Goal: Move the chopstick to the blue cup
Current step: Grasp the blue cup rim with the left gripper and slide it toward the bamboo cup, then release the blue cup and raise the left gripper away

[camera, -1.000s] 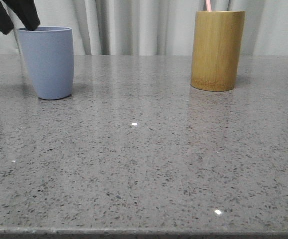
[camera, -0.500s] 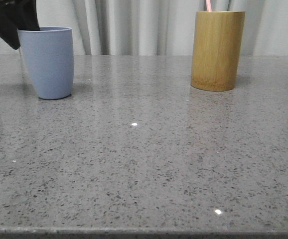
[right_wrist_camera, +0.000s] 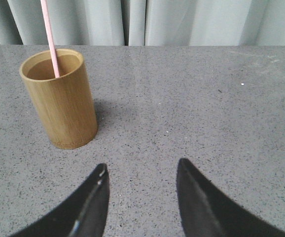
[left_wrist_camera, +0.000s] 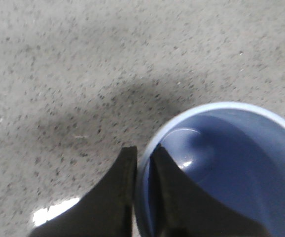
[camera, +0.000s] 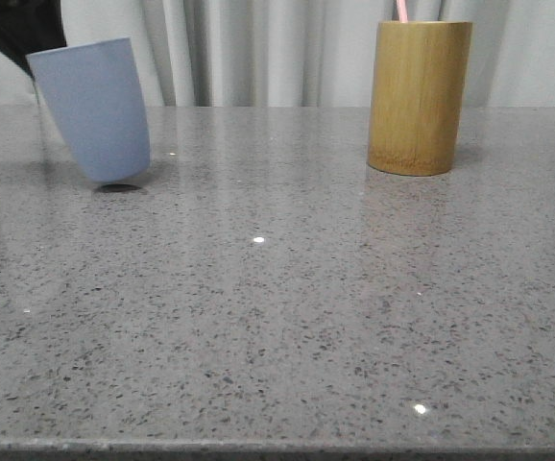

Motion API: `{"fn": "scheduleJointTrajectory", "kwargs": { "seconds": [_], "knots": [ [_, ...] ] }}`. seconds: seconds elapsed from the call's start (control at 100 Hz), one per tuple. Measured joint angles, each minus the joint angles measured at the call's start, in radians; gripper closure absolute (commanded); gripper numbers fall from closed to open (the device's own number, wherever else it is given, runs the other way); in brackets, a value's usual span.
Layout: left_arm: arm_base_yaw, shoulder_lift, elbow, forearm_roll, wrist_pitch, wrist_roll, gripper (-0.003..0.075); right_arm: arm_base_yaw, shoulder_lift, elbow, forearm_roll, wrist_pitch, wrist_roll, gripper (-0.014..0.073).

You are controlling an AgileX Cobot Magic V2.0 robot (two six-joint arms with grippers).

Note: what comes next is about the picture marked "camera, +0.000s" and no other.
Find blue plastic cup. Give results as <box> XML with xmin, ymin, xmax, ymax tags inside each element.
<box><xmin>27</xmin><ymin>37</ymin><xmax>151</xmax><ymax>182</ymax></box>

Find grey pleated curtain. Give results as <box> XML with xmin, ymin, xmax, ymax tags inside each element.
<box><xmin>61</xmin><ymin>1</ymin><xmax>555</xmax><ymax>107</ymax></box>

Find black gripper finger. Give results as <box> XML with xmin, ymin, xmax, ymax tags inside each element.
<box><xmin>0</xmin><ymin>0</ymin><xmax>67</xmax><ymax>79</ymax></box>

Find bamboo cylindrical holder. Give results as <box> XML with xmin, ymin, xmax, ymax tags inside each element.
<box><xmin>367</xmin><ymin>21</ymin><xmax>472</xmax><ymax>177</ymax></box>

